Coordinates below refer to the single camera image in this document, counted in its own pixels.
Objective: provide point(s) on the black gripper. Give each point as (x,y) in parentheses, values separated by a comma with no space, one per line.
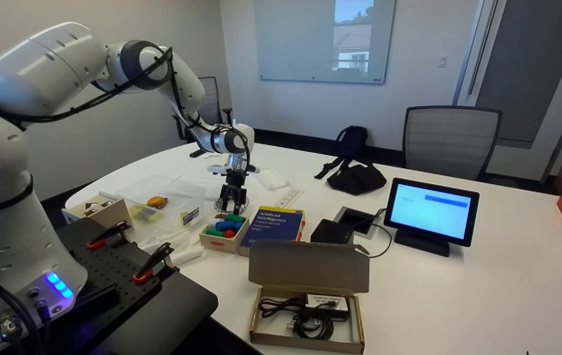
(236,178)

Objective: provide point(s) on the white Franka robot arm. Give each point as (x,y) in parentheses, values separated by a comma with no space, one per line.
(36,131)

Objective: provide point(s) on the wooden box of coloured blocks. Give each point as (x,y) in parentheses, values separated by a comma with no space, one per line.
(224,230)

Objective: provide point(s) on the blue book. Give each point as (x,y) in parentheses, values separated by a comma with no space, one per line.
(273,228)

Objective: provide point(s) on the orange toy piece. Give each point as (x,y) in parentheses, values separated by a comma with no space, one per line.
(157,202)

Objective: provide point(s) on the clear plastic bag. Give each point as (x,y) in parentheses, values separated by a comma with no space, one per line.
(155,198)

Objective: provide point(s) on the black mesh office chair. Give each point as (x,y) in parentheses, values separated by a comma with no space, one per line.
(210,99)

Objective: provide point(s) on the small black box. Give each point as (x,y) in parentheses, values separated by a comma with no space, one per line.
(330,232)

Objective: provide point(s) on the open cardboard box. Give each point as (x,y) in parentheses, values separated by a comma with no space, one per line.
(307,289)

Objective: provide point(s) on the black backpack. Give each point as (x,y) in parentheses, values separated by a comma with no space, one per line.
(352,139)

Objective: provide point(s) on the black tablet on stand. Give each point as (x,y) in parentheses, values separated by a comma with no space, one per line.
(433,214)

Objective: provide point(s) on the grey mesh chair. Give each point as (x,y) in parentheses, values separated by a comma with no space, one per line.
(451,141)

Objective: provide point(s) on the glass door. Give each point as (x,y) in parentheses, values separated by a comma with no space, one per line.
(533,72)

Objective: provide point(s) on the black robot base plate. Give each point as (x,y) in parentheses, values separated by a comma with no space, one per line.
(129,289)

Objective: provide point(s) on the wall whiteboard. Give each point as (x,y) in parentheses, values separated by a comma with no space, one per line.
(324,40)

